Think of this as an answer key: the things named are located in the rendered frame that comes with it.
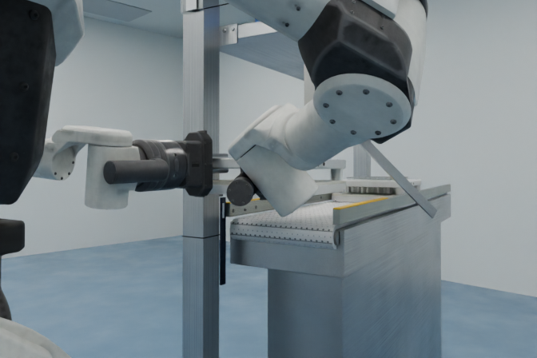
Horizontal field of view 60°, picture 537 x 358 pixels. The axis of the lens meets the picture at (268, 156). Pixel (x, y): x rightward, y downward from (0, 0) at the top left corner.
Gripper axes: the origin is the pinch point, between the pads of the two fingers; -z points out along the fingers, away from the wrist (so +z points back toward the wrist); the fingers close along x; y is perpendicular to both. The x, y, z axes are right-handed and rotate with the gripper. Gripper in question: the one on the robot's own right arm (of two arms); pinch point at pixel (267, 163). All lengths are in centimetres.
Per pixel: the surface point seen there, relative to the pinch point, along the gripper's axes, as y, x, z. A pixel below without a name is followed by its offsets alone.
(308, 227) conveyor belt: 8.7, 13.7, -12.5
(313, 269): 9.9, 22.9, -13.5
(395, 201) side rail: 37, 12, -44
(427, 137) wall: 156, -17, -343
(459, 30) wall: 178, -111, -322
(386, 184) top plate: 39, 8, -62
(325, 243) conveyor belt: 11.9, 16.6, -9.7
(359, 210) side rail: 20.7, 10.9, -17.9
